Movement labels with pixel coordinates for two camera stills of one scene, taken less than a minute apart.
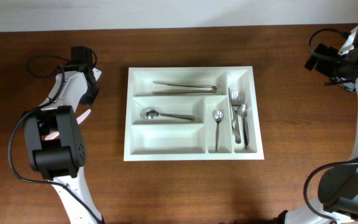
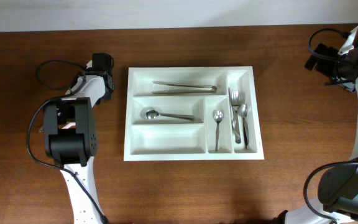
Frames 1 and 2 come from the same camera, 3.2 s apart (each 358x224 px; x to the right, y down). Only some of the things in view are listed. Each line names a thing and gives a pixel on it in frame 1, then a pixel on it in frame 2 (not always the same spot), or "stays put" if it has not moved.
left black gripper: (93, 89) → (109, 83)
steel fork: (242, 101) stays put
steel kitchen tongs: (214, 88) stays put
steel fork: (235, 101) stays put
